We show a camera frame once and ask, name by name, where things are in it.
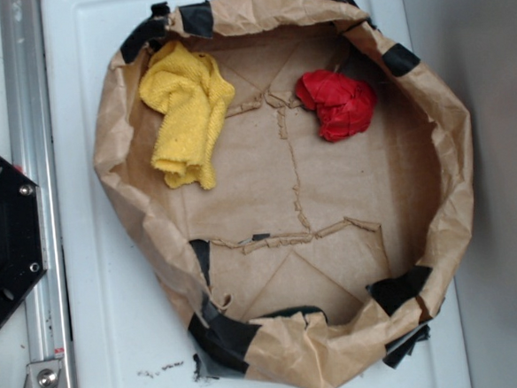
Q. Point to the aluminium extrusion rail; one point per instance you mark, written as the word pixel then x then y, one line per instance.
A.
pixel 47 308

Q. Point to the red crumpled cloth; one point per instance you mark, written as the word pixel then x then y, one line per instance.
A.
pixel 344 106

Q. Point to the yellow terry cloth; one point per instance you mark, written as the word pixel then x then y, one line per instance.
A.
pixel 188 90

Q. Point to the brown paper bag tray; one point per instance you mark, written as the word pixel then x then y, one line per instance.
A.
pixel 309 261

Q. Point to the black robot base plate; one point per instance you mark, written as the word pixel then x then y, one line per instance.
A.
pixel 21 249

